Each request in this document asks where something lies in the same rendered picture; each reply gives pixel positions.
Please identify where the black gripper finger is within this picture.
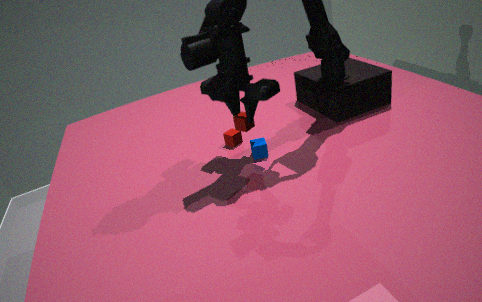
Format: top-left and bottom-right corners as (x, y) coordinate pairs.
(225, 91), (240, 116)
(240, 97), (259, 123)

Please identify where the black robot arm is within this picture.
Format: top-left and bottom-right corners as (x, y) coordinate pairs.
(180, 0), (350, 102)

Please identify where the blue cube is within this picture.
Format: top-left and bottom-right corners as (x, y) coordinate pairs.
(250, 137), (269, 160)

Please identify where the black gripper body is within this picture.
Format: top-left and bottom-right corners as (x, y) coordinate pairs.
(200, 55), (280, 102)

